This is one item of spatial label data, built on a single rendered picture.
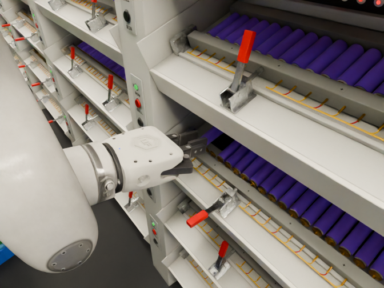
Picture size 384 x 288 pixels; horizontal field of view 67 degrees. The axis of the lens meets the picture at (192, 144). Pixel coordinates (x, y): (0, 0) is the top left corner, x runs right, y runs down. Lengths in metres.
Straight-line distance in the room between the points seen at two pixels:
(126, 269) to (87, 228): 0.75
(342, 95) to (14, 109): 0.31
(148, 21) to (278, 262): 0.40
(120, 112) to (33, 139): 0.50
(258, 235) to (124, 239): 0.72
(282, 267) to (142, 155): 0.25
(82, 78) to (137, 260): 0.63
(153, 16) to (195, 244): 0.48
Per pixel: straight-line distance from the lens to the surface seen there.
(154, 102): 0.53
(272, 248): 0.47
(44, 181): 0.28
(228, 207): 0.49
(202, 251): 0.69
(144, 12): 0.47
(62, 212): 0.29
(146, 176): 0.42
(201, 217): 0.46
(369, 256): 0.46
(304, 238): 0.45
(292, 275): 0.46
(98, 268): 1.08
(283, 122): 0.35
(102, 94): 0.87
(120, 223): 1.17
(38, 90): 1.98
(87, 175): 0.38
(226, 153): 0.54
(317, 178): 0.32
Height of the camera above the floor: 0.90
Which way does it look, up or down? 37 degrees down
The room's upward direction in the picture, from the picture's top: straight up
